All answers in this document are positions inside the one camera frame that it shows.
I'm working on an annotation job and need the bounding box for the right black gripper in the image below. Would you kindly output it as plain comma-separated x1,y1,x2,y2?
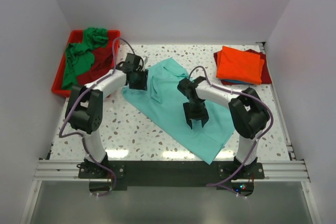
184,99,209,127

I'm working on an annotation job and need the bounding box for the teal t shirt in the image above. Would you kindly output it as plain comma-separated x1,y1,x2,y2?
122,58,234,164

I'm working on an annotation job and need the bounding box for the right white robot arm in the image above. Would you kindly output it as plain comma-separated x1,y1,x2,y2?
177,77,274,178

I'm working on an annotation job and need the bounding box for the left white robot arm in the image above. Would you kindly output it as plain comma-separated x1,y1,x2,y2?
59,53,149,178

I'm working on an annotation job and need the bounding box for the dark red t shirt in bin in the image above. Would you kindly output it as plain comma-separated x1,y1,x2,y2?
77,42,114,85

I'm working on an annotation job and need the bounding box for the blue folded t shirt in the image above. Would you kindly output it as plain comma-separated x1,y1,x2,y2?
225,79,245,83

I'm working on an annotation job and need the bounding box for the orange folded t shirt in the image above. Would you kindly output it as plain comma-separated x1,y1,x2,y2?
216,46,264,85

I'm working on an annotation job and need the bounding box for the green t shirt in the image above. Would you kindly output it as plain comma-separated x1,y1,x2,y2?
61,28,109,90

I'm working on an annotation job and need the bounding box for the red plastic bin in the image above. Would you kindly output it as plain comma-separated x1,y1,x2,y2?
51,30,121,97

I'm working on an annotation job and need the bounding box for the dark red folded t shirt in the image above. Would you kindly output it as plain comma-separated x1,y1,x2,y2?
221,49,272,85

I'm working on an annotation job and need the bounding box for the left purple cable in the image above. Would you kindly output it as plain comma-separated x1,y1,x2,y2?
58,37,137,197

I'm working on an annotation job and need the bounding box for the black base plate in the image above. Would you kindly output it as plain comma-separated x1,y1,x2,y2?
77,161,265,196

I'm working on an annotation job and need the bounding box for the aluminium rail frame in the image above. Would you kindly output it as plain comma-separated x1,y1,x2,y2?
34,45,321,223

